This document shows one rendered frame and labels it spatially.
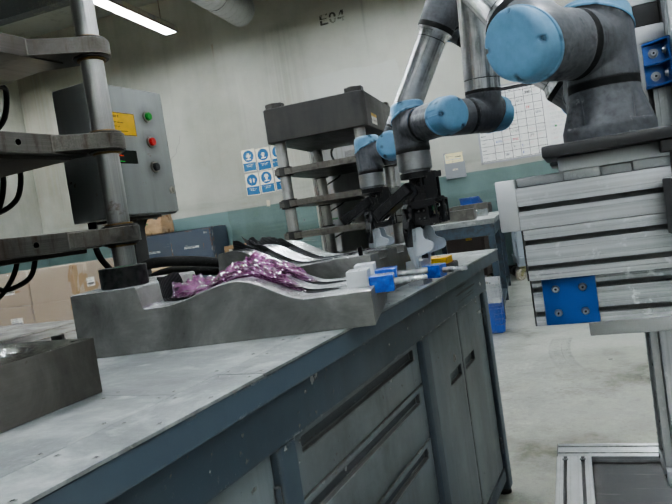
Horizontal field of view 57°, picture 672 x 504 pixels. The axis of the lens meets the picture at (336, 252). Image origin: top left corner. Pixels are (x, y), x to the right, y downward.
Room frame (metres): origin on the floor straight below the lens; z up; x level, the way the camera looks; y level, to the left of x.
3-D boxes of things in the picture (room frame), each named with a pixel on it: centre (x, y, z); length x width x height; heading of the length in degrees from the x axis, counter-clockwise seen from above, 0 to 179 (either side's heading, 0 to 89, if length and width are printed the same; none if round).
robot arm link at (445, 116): (1.29, -0.26, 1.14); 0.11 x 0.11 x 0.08; 28
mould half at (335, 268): (1.48, 0.10, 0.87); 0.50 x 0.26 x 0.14; 64
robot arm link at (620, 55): (1.08, -0.49, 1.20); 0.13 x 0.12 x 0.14; 118
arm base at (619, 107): (1.09, -0.50, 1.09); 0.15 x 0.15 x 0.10
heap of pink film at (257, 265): (1.13, 0.18, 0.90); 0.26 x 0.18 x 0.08; 81
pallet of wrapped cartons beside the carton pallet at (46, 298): (5.09, 2.49, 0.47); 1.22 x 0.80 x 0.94; 77
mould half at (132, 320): (1.12, 0.18, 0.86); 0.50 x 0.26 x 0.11; 81
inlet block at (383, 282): (1.03, -0.08, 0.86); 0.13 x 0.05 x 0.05; 81
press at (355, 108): (6.15, -0.20, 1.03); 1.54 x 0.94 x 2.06; 163
